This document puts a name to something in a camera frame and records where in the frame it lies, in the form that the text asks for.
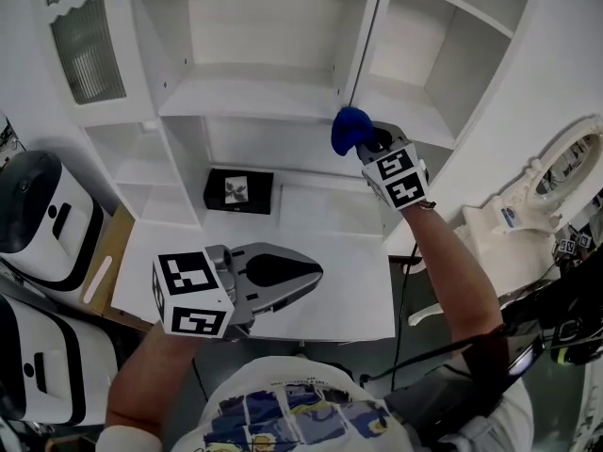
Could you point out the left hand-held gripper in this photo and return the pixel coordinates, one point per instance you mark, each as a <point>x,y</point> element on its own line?
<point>193,295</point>

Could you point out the person's left forearm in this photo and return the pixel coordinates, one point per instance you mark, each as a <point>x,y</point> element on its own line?
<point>155,375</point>

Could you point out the cream dressing table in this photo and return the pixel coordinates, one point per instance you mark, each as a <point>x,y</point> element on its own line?
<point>494,252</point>

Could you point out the black box with picture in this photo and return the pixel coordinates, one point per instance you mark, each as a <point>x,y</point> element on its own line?
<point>256,196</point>

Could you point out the black chest rig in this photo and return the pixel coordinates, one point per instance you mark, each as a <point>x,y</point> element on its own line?
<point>494,360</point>

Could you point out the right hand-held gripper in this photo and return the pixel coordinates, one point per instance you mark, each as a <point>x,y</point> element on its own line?
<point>398,177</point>

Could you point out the oval mirror with cream frame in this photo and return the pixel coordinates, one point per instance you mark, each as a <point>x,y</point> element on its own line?
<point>565,167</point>

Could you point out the brown cardboard box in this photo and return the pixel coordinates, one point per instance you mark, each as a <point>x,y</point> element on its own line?
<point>106,247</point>

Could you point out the white ribbed glass cabinet door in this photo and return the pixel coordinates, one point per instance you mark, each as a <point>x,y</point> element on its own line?
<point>89,54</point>

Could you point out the person's white printed shirt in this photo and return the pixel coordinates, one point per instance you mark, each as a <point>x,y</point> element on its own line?
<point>292,375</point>

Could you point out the white shelf cabinet desk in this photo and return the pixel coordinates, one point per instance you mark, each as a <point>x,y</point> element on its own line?
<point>264,97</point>

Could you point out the small blue and white box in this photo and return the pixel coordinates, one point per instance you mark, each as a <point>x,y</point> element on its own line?
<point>511,217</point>

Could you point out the blue wiping cloth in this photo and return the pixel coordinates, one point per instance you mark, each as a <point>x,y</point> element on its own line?
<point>348,130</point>

